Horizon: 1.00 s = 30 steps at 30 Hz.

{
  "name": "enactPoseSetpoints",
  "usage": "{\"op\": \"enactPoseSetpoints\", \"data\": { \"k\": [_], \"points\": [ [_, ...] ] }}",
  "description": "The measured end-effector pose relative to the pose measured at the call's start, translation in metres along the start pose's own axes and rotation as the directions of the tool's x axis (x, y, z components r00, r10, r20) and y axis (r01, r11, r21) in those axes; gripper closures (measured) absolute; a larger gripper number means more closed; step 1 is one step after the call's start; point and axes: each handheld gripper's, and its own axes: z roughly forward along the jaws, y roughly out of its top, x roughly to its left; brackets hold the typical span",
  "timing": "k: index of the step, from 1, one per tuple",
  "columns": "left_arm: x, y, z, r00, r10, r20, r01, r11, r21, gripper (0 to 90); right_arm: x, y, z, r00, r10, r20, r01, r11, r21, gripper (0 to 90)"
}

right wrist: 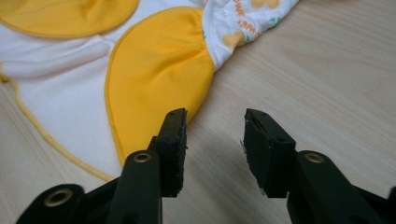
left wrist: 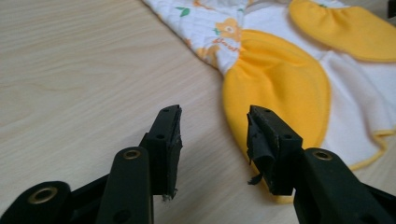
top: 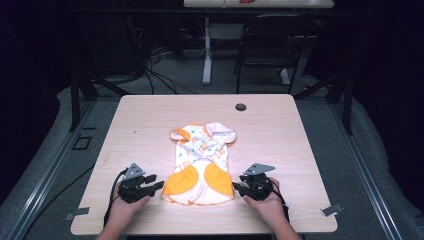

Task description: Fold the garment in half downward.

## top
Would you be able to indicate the aluminium floor rail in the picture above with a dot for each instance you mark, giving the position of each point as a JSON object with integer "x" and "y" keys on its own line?
{"x": 366, "y": 173}
{"x": 46, "y": 173}

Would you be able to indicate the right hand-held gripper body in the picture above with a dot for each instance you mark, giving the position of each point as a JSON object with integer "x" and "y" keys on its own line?
{"x": 258, "y": 186}

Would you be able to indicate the black metal frame stand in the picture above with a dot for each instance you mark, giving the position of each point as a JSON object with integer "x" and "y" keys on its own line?
{"x": 76, "y": 96}
{"x": 346, "y": 100}

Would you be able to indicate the white desk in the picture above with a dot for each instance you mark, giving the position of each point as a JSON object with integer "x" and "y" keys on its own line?
{"x": 283, "y": 3}

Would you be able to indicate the orange object on white desk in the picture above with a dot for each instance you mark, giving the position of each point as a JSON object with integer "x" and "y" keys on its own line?
{"x": 246, "y": 1}

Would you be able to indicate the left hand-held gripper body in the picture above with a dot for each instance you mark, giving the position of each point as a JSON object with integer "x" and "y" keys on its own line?
{"x": 131, "y": 190}

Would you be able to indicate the white desk leg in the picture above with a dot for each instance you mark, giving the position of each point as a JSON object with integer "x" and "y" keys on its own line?
{"x": 207, "y": 56}

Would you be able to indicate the person's right hand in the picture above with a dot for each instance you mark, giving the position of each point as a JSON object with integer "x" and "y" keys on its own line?
{"x": 270, "y": 210}

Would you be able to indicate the white and orange baby garment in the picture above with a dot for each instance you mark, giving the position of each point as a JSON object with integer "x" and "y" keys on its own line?
{"x": 200, "y": 166}

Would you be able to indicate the black chair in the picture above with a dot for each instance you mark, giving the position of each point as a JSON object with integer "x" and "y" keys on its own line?
{"x": 270, "y": 50}

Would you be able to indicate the grey metal table bracket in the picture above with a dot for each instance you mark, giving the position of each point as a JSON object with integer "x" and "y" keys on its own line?
{"x": 78, "y": 212}
{"x": 332, "y": 210}

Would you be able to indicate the person's left hand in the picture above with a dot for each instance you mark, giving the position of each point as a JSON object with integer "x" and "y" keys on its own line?
{"x": 125, "y": 210}

